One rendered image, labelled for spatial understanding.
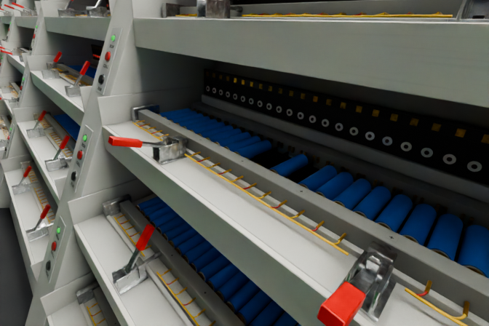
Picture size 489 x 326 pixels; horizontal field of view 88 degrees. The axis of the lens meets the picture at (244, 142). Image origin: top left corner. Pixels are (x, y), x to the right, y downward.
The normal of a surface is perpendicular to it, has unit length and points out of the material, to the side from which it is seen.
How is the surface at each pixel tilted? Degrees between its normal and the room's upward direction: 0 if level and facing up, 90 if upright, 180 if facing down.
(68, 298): 90
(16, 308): 0
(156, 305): 23
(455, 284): 113
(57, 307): 90
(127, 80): 90
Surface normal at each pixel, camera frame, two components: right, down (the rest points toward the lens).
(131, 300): 0.07, -0.92
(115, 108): 0.71, 0.32
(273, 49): -0.70, 0.23
